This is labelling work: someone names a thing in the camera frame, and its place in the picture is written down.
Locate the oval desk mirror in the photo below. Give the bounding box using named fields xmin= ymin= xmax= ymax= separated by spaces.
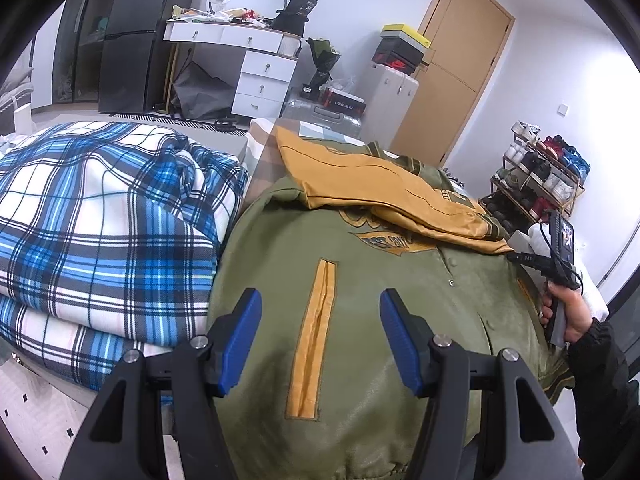
xmin=207 ymin=0 xmax=288 ymax=18

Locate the blue plaid blanket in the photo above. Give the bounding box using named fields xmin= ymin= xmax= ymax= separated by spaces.
xmin=0 ymin=120 xmax=251 ymax=393

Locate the wrapped flower bouquet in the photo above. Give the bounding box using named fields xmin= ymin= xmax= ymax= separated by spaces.
xmin=305 ymin=36 xmax=342 ymax=93

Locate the black refrigerator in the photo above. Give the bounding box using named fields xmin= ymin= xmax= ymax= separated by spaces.
xmin=97 ymin=0 xmax=208 ymax=115

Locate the wooden shoe rack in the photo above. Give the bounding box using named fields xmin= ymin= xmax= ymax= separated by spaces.
xmin=480 ymin=122 xmax=586 ymax=226

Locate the white container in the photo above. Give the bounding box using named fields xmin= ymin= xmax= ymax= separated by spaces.
xmin=12 ymin=105 xmax=34 ymax=134

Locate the yellow shoe box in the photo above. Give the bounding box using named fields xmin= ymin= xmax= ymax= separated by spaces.
xmin=380 ymin=23 xmax=433 ymax=48

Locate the black box with red trim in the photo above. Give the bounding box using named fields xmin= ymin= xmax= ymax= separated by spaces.
xmin=320 ymin=86 xmax=367 ymax=117

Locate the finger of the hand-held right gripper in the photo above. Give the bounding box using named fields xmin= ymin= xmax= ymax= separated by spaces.
xmin=506 ymin=251 xmax=551 ymax=271

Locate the dark glass wardrobe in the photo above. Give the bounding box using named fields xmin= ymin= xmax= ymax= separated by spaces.
xmin=50 ymin=0 xmax=131 ymax=108

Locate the pile of desk clutter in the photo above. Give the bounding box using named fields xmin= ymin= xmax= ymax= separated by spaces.
xmin=170 ymin=4 xmax=276 ymax=28

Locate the wooden door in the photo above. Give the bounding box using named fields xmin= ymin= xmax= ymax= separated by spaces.
xmin=387 ymin=0 xmax=516 ymax=168

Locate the small white cabinet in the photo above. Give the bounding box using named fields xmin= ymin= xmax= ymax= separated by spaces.
xmin=350 ymin=62 xmax=420 ymax=141

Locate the person's right hand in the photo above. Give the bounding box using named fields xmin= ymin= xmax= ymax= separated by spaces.
xmin=537 ymin=280 xmax=601 ymax=344

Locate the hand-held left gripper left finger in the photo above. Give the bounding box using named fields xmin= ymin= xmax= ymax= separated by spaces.
xmin=60 ymin=287 xmax=263 ymax=480

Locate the black bag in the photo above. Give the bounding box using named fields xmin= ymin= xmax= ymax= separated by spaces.
xmin=272 ymin=0 xmax=318 ymax=36

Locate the silver suitcase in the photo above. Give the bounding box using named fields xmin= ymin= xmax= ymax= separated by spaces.
xmin=282 ymin=95 xmax=363 ymax=140

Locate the red and black shoe box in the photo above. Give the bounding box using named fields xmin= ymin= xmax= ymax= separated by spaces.
xmin=372 ymin=50 xmax=426 ymax=71

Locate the striped floor rug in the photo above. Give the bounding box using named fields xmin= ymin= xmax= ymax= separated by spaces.
xmin=110 ymin=111 xmax=251 ymax=134

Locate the white pillow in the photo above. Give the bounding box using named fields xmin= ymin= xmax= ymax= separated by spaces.
xmin=510 ymin=222 xmax=610 ymax=323

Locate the dark grey bag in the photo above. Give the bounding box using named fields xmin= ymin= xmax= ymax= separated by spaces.
xmin=171 ymin=60 xmax=237 ymax=121

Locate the dark grey shoe box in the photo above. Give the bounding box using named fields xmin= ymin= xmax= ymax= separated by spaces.
xmin=380 ymin=35 xmax=426 ymax=56

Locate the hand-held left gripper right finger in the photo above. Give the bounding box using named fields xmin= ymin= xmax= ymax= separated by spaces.
xmin=379 ymin=287 xmax=583 ymax=480

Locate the shoe rack with shoes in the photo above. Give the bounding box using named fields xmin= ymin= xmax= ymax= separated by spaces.
xmin=487 ymin=120 xmax=591 ymax=223

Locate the green varsity jacket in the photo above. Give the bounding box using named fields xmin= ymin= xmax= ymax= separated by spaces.
xmin=207 ymin=125 xmax=576 ymax=480

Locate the person's right forearm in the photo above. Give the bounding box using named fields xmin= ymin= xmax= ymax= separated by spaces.
xmin=565 ymin=317 xmax=640 ymax=480

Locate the white desk with drawers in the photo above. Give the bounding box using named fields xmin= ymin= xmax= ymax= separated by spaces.
xmin=162 ymin=20 xmax=303 ymax=120

